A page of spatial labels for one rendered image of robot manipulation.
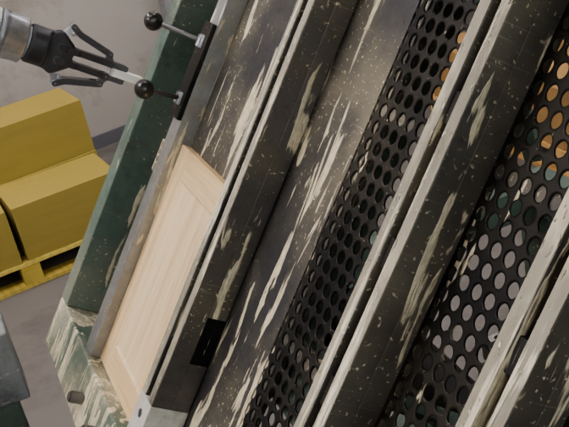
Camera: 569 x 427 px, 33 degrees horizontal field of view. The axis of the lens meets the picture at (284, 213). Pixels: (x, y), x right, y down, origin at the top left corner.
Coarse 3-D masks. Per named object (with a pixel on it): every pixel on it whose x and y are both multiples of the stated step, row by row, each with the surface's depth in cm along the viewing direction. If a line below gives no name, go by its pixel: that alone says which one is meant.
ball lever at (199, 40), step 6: (150, 12) 188; (156, 12) 189; (144, 18) 189; (150, 18) 188; (156, 18) 188; (162, 18) 189; (144, 24) 189; (150, 24) 188; (156, 24) 188; (162, 24) 189; (174, 30) 189; (180, 30) 189; (186, 36) 189; (192, 36) 189; (198, 36) 188; (204, 36) 188; (198, 42) 188
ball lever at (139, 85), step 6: (138, 84) 182; (144, 84) 181; (150, 84) 182; (138, 90) 181; (144, 90) 181; (150, 90) 182; (156, 90) 185; (138, 96) 182; (144, 96) 182; (150, 96) 183; (168, 96) 188; (174, 96) 190; (180, 96) 190; (174, 102) 191
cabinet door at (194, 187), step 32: (192, 160) 186; (192, 192) 182; (160, 224) 192; (192, 224) 178; (160, 256) 188; (192, 256) 175; (128, 288) 198; (160, 288) 184; (128, 320) 194; (160, 320) 180; (128, 352) 190; (128, 384) 185; (128, 416) 180
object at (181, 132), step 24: (240, 0) 187; (216, 24) 188; (216, 48) 188; (216, 72) 190; (192, 96) 190; (192, 120) 192; (168, 144) 193; (168, 168) 193; (144, 216) 195; (144, 240) 196; (120, 264) 199; (120, 288) 198; (96, 336) 201
